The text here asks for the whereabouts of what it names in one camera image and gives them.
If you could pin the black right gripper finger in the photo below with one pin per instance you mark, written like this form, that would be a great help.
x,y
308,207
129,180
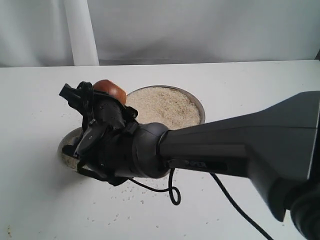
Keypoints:
x,y
81,98

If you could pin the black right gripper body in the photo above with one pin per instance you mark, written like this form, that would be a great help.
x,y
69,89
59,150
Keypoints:
x,y
107,110

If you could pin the white backdrop curtain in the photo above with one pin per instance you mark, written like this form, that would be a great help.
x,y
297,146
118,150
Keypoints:
x,y
47,33

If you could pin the white ceramic rice bowl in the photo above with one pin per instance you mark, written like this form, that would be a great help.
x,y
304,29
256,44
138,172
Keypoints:
x,y
66,149

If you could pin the brown wooden cup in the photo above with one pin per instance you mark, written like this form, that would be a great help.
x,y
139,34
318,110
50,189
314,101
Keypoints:
x,y
112,89

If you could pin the round steel rice tray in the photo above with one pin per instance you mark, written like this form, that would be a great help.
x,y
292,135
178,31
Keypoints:
x,y
171,106

